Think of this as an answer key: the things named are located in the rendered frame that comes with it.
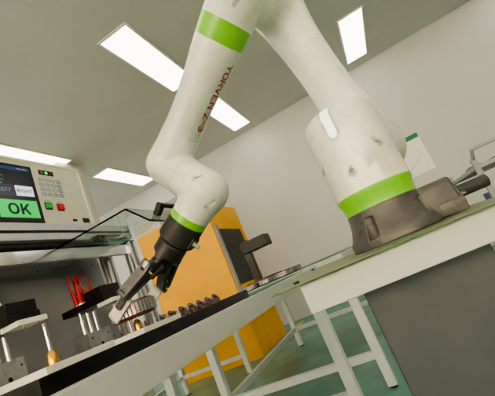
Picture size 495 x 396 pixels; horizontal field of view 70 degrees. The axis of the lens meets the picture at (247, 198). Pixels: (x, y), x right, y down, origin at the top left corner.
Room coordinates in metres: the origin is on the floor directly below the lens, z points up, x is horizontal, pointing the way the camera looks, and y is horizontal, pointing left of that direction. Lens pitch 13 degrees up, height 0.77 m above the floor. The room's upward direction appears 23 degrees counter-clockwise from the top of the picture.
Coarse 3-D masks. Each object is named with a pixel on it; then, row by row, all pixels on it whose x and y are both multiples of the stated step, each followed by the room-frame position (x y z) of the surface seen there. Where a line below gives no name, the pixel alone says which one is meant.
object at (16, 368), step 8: (16, 360) 0.72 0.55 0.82; (24, 360) 0.74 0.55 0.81; (0, 368) 0.69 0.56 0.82; (8, 368) 0.70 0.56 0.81; (16, 368) 0.72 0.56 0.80; (24, 368) 0.73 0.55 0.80; (0, 376) 0.69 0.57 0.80; (8, 376) 0.70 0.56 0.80; (16, 376) 0.71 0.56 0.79; (0, 384) 0.68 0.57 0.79
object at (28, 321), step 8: (8, 304) 0.66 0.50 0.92; (16, 304) 0.67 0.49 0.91; (24, 304) 0.69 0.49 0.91; (32, 304) 0.70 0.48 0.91; (0, 312) 0.65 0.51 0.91; (8, 312) 0.65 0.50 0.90; (16, 312) 0.67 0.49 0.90; (24, 312) 0.68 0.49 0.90; (32, 312) 0.70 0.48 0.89; (0, 320) 0.65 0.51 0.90; (8, 320) 0.65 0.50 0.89; (16, 320) 0.66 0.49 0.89; (24, 320) 0.66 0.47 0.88; (32, 320) 0.67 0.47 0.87; (40, 320) 0.69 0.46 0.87; (0, 328) 0.65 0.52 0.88; (8, 328) 0.65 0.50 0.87; (16, 328) 0.67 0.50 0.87; (0, 336) 0.73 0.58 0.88; (8, 344) 0.73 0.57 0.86; (8, 352) 0.73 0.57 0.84; (8, 360) 0.73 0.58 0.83
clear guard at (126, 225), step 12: (120, 216) 0.86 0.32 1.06; (132, 216) 0.90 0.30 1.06; (144, 216) 0.82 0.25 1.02; (156, 216) 0.88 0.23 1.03; (96, 228) 0.87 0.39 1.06; (108, 228) 0.92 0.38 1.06; (120, 228) 0.96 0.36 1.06; (132, 228) 1.01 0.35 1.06; (144, 228) 1.06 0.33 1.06; (72, 240) 0.89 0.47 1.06; (84, 240) 0.93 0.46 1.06; (96, 240) 0.98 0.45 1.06; (108, 240) 1.03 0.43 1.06; (120, 240) 1.09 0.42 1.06
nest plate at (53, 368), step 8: (104, 344) 0.69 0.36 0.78; (112, 344) 0.71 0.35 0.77; (88, 352) 0.65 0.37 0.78; (96, 352) 0.67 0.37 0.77; (64, 360) 0.61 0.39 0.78; (72, 360) 0.62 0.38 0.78; (80, 360) 0.63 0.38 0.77; (48, 368) 0.58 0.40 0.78; (56, 368) 0.59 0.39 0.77; (24, 376) 0.59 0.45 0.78; (32, 376) 0.58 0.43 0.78; (40, 376) 0.58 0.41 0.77; (8, 384) 0.60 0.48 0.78; (16, 384) 0.59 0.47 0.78; (24, 384) 0.59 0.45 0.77; (0, 392) 0.61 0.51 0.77
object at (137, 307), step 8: (144, 296) 0.87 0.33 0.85; (152, 296) 0.89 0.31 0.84; (136, 304) 0.85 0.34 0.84; (144, 304) 0.86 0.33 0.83; (152, 304) 0.88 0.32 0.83; (128, 312) 0.84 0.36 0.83; (136, 312) 0.85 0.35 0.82; (144, 312) 0.86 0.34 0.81; (120, 320) 0.84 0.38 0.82; (128, 320) 0.92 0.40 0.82
